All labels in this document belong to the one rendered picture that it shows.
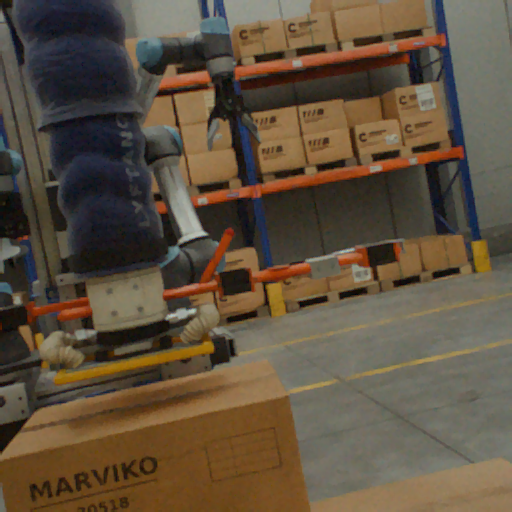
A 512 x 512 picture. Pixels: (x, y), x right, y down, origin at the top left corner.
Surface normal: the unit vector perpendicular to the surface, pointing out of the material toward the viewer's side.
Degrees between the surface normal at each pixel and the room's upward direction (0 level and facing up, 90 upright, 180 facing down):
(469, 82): 90
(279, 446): 90
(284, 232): 90
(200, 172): 92
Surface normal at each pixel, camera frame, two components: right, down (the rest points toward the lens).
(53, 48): -0.22, -0.20
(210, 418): 0.10, 0.04
